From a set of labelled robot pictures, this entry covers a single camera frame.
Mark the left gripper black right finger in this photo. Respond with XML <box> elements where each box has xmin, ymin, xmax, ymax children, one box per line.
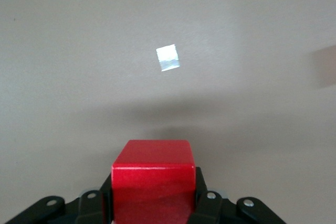
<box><xmin>188</xmin><ymin>167</ymin><xmax>287</xmax><ymax>224</ymax></box>

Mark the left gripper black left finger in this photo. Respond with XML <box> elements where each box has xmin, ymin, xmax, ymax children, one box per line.
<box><xmin>5</xmin><ymin>173</ymin><xmax>114</xmax><ymax>224</ymax></box>

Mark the red wooden block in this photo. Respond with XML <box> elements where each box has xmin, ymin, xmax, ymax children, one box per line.
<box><xmin>111</xmin><ymin>139</ymin><xmax>196</xmax><ymax>224</ymax></box>

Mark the small clear tape patch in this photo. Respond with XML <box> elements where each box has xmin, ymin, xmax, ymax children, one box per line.
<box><xmin>155</xmin><ymin>44</ymin><xmax>182</xmax><ymax>73</ymax></box>

